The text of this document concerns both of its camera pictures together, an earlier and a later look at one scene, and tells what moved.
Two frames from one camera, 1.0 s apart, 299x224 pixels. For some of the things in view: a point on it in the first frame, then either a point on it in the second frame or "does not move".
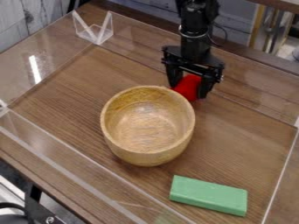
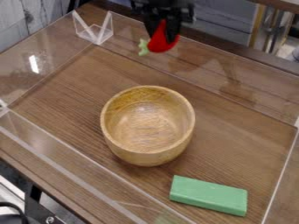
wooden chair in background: (271, 21) does not move
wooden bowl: (146, 122) does not move
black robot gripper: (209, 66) -> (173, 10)
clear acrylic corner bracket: (93, 33) does not move
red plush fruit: (188, 86) -> (157, 43)
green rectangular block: (209, 195) does not move
